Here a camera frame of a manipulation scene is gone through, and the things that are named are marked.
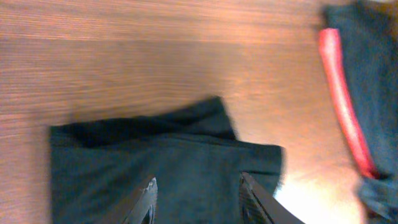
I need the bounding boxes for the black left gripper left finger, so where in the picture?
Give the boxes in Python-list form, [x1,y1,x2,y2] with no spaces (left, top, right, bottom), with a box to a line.
[102,175,158,224]

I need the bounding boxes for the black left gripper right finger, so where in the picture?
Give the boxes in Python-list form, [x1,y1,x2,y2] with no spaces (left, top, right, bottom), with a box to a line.
[239,172,304,224]

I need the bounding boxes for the black shorts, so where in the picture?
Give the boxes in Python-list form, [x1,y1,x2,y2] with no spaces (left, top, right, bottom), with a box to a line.
[50,97,282,223]

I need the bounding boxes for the red garment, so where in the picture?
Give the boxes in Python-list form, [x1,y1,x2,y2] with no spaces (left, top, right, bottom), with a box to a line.
[319,28,379,179]

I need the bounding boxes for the dark garment pile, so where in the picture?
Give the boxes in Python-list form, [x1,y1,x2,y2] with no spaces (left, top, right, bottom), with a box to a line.
[323,1,397,223]

